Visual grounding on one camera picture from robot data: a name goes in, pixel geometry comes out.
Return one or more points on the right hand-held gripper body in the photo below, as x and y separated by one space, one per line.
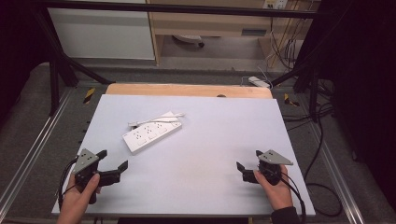
271 165

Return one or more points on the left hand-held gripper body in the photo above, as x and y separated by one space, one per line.
84 161

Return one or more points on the person's right hand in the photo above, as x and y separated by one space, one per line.
277 193

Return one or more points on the person's left hand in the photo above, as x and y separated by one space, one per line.
76 199

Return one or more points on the yellow black floor tape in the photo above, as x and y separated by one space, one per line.
89 95
290 100

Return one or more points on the white floor power strip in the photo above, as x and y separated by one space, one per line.
259 81

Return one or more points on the wooden table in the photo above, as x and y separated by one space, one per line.
186 90

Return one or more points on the white cabinet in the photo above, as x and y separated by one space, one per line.
102 34

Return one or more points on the chair base with caster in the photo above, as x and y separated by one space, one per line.
190 39

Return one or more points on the light wooden desk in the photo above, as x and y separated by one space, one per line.
211 21

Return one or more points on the aluminium floor rail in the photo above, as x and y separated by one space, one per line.
31 149
336 174

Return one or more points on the white wall socket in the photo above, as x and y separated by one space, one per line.
275 3

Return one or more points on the black metal frame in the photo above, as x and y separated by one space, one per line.
174 8

